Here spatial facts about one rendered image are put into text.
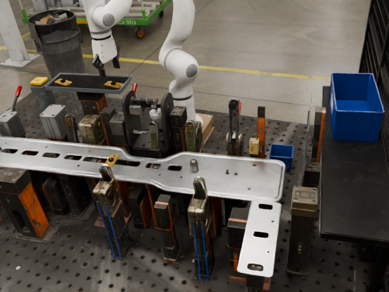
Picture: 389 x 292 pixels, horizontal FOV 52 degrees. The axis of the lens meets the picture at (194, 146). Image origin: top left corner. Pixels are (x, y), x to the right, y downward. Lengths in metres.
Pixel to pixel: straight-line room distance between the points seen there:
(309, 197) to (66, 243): 1.01
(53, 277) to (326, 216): 1.02
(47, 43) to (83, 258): 3.07
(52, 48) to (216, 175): 3.25
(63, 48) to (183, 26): 2.72
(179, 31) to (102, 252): 1.01
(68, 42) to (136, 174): 3.07
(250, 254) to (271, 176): 0.35
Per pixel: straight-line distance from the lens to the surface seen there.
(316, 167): 1.38
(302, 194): 1.30
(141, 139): 1.75
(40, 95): 2.01
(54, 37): 4.38
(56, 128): 1.81
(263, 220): 1.29
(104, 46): 1.70
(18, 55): 5.53
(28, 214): 1.73
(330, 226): 1.26
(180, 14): 1.85
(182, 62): 1.85
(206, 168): 1.48
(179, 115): 1.58
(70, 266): 1.69
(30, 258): 1.78
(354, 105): 1.82
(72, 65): 4.55
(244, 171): 1.47
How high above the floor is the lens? 1.95
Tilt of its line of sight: 36 degrees down
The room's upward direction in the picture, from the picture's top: 6 degrees counter-clockwise
